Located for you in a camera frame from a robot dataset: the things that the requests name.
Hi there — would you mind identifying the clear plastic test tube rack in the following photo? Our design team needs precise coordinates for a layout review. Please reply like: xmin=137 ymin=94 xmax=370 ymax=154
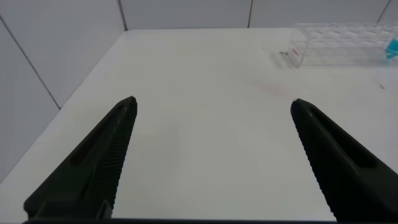
xmin=285 ymin=22 xmax=398 ymax=68

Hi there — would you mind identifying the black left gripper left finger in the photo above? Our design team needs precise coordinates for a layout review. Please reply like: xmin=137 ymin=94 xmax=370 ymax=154
xmin=23 ymin=95 xmax=138 ymax=220

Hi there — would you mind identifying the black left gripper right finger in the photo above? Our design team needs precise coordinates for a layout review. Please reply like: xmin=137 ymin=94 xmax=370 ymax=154
xmin=290 ymin=98 xmax=398 ymax=223

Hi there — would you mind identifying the blue pigment test tube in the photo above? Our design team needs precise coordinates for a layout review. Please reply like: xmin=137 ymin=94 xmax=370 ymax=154
xmin=384 ymin=39 xmax=398 ymax=60

